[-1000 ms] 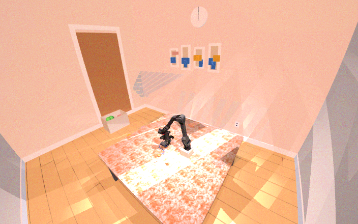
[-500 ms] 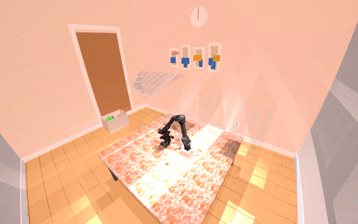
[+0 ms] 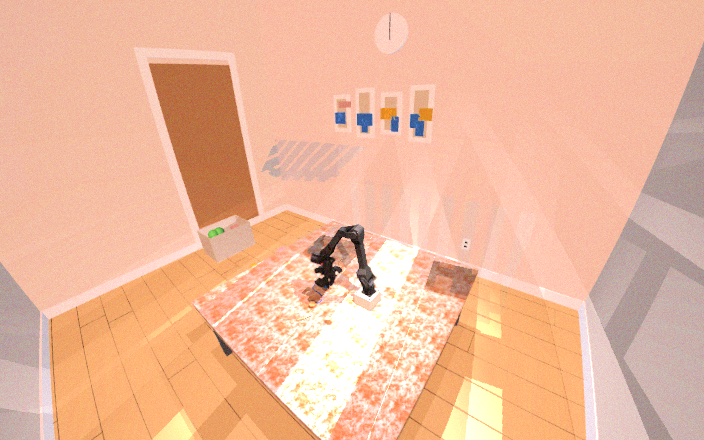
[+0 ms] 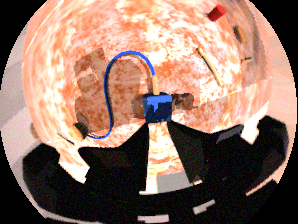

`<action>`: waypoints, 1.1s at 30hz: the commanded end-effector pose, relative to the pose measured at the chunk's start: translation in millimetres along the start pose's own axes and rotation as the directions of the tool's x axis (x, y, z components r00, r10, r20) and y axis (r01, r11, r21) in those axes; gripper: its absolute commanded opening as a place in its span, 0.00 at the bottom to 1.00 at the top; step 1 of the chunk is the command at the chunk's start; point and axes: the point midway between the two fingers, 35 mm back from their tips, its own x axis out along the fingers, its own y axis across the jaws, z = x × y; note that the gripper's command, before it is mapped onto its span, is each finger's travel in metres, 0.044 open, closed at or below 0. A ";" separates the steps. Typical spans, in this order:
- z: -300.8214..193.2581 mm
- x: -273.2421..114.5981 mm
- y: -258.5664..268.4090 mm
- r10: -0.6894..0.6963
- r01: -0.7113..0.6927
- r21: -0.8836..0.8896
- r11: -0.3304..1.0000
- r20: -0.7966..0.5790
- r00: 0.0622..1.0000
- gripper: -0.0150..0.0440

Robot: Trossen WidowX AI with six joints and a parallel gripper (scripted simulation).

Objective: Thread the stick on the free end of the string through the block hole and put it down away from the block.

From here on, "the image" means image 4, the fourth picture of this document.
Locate blue block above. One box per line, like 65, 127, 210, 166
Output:
142, 92, 173, 124

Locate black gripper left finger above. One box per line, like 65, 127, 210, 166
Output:
77, 121, 149, 192

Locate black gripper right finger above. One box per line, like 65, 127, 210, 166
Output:
166, 120, 243, 184

